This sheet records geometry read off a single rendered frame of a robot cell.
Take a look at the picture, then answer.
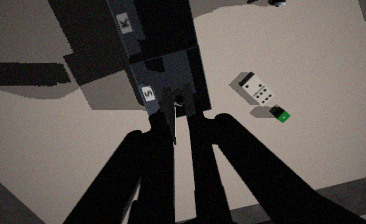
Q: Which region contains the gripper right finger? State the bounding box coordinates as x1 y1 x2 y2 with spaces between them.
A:
183 83 366 224

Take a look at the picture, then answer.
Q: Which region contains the black rack of bins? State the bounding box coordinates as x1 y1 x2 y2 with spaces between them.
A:
106 0 212 116

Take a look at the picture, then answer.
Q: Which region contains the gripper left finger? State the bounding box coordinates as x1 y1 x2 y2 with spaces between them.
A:
63 87 176 224

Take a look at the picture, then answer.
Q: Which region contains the white domino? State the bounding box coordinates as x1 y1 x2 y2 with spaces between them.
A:
241 73 275 107

